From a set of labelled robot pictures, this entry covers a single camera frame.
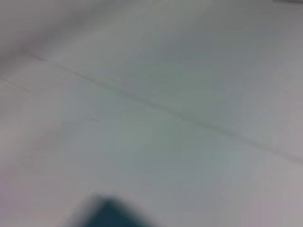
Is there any teal t-shirt with pink print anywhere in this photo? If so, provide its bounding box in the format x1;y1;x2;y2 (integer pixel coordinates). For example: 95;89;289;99
79;192;153;227

